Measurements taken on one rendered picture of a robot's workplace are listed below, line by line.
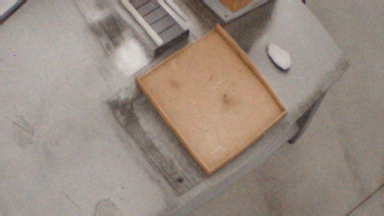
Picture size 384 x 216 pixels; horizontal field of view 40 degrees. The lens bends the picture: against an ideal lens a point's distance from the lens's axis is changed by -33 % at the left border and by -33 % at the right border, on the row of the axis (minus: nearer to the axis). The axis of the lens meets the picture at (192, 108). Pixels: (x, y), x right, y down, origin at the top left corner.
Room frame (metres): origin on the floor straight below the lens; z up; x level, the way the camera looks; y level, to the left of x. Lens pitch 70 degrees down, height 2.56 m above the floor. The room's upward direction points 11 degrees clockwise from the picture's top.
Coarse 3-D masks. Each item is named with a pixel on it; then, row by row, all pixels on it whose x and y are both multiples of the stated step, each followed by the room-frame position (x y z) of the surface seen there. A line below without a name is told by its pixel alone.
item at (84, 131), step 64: (64, 0) 0.91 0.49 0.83; (192, 0) 0.93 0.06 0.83; (0, 64) 0.64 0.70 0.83; (64, 64) 0.67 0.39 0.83; (128, 64) 0.70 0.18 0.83; (256, 64) 0.76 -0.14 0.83; (320, 64) 0.83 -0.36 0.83; (0, 128) 0.41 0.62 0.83; (64, 128) 0.48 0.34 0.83; (128, 128) 0.53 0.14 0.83; (0, 192) 0.18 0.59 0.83; (64, 192) 0.29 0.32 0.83; (128, 192) 0.36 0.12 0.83; (192, 192) 0.40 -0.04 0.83
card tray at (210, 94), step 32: (224, 32) 0.82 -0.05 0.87; (160, 64) 0.71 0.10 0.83; (192, 64) 0.72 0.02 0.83; (224, 64) 0.74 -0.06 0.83; (160, 96) 0.63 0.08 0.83; (192, 96) 0.64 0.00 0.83; (224, 96) 0.66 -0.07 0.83; (256, 96) 0.67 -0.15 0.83; (192, 128) 0.56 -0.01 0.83; (224, 128) 0.58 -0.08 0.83; (256, 128) 0.59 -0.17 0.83; (224, 160) 0.49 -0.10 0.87
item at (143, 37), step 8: (112, 0) 0.89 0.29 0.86; (160, 0) 0.89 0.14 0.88; (120, 8) 0.85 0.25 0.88; (168, 8) 0.87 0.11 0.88; (128, 16) 0.83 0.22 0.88; (176, 16) 0.84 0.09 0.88; (128, 24) 0.82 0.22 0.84; (136, 24) 0.80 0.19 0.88; (184, 24) 0.82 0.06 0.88; (136, 32) 0.79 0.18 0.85; (144, 32) 0.78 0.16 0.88; (144, 40) 0.76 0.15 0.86; (176, 40) 0.77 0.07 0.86; (152, 48) 0.73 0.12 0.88; (160, 48) 0.74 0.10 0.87; (168, 48) 0.76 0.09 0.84
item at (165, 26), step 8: (128, 0) 0.88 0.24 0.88; (136, 0) 0.89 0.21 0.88; (144, 0) 0.89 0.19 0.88; (152, 0) 0.89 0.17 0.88; (136, 8) 0.86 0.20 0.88; (144, 8) 0.86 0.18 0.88; (152, 8) 0.86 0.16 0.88; (160, 8) 0.86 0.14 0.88; (144, 16) 0.83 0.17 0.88; (152, 16) 0.83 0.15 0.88; (160, 16) 0.83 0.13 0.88; (168, 16) 0.84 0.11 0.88; (152, 24) 0.80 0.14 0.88; (160, 24) 0.81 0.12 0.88; (168, 24) 0.81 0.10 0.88; (176, 24) 0.81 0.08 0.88; (160, 32) 0.78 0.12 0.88; (168, 32) 0.78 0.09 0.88; (176, 32) 0.79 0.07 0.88; (184, 32) 0.79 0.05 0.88; (152, 40) 0.76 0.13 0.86; (168, 40) 0.76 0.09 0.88
